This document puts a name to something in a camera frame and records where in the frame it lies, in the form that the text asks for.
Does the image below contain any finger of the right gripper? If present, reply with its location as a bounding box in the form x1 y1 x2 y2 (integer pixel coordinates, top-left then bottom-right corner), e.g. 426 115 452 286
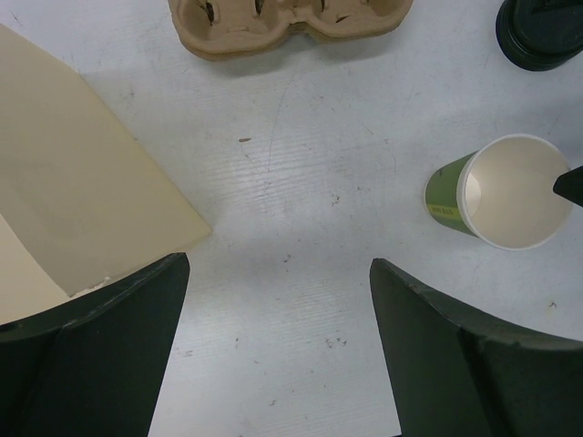
553 166 583 205

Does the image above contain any brown cardboard cup carrier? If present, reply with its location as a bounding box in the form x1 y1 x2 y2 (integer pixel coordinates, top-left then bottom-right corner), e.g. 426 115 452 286
169 0 413 61

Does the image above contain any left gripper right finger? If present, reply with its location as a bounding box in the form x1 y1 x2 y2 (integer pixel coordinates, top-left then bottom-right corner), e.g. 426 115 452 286
370 259 582 436

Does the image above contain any green paper coffee cup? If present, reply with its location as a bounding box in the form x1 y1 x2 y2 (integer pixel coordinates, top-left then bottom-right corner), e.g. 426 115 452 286
424 134 573 251

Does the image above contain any brown paper bag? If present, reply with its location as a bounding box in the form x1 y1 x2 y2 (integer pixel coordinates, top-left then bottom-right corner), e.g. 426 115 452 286
1 27 210 324

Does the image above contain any black plastic cup lid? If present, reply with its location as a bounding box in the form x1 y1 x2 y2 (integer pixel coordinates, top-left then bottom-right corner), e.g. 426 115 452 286
496 0 582 71

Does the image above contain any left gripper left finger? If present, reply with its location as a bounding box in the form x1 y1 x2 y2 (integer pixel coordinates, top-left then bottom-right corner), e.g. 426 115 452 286
1 253 189 436

